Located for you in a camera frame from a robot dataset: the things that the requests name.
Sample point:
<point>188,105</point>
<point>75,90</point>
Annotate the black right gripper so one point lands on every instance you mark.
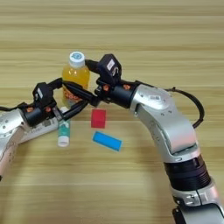
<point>119,93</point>

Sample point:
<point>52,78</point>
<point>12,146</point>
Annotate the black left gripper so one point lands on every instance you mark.
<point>39,115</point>

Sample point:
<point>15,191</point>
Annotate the orange juice bottle white cap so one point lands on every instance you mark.
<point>76,74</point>

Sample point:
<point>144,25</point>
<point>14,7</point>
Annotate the white green glue stick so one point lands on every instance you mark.
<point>63,134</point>

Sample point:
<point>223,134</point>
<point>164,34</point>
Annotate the red cube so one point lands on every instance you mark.
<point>98,119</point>

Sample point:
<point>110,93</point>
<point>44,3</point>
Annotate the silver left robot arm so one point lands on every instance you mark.
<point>10,125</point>

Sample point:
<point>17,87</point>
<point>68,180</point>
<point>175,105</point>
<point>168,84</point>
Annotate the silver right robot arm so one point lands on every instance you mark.
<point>163,116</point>

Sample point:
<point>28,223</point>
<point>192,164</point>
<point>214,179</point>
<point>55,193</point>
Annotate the left gripper small black box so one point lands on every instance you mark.
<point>42,93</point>

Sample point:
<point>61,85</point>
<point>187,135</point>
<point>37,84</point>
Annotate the gripper small black box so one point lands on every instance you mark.
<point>109,68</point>
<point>42,93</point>

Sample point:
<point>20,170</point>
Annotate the right gripper small black box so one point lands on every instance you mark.
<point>109,68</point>

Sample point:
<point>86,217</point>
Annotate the white remote control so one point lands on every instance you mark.
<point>38,131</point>

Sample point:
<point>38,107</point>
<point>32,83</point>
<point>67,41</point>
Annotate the blue rectangular block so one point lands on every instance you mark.
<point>107,141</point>

